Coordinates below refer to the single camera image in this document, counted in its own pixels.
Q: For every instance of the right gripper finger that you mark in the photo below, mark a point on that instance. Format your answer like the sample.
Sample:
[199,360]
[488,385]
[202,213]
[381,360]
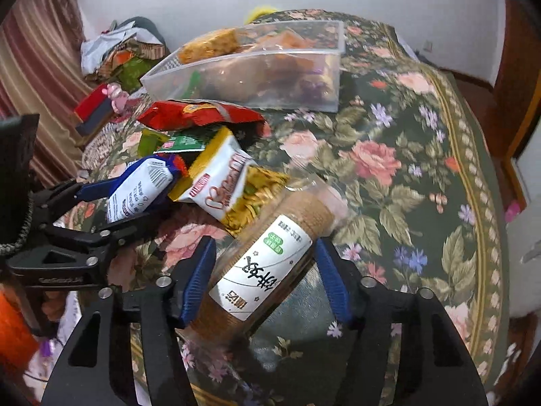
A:
[135,229]
[97,188]

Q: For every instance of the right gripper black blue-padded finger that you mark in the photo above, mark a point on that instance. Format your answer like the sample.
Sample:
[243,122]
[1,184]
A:
[95,366]
[367,308]

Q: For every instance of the blue white snack packet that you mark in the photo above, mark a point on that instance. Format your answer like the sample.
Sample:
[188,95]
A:
[144,183]

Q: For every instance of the yellow white noodle snack bag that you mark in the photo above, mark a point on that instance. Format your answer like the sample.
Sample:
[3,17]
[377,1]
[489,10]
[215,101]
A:
[228,184]

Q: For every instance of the brown cracker sleeve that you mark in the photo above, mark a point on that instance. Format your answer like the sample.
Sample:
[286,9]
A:
[259,268]

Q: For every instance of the purple coconut roll packet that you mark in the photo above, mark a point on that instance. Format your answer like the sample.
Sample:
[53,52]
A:
[318,88]

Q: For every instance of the orange cracker packet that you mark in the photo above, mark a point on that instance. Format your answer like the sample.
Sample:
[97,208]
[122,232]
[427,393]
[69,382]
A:
[284,40]

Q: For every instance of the person's hand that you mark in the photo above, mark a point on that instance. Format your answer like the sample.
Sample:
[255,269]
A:
[17,344]

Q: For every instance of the red box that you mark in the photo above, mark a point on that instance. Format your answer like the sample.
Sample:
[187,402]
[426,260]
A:
[97,98]

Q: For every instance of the pink plush toy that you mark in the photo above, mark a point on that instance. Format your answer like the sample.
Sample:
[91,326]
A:
[117,96]

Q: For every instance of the striped red gold curtain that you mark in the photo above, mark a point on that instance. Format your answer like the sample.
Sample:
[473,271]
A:
[41,74]

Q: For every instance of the red snack bag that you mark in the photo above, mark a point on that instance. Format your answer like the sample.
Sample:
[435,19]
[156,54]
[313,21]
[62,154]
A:
[175,115]

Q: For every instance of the pile of clothes and bags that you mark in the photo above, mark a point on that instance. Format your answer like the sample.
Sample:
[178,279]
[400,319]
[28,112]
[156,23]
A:
[123,54]

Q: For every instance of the green edged biscuit packet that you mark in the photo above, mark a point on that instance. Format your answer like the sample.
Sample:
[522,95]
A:
[193,88]

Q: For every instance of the floral green bed quilt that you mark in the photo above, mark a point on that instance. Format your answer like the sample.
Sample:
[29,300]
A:
[408,161]

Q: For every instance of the white suitcase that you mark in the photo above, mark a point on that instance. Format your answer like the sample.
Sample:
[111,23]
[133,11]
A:
[524,261]

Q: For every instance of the pink slipper on floor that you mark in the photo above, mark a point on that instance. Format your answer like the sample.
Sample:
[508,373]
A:
[512,211]

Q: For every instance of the orange peanut brittle packet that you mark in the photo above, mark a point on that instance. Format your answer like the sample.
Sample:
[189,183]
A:
[210,45]

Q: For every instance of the clear plastic storage box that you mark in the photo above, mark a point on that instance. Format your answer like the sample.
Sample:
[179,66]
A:
[166,80]

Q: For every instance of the yellow foam tube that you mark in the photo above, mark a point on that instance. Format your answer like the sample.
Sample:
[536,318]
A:
[259,12]

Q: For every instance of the wooden door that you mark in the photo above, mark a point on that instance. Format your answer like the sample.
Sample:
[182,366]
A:
[517,115]

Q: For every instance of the white wall socket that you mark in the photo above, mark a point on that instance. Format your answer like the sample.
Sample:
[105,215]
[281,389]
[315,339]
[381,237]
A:
[428,46]

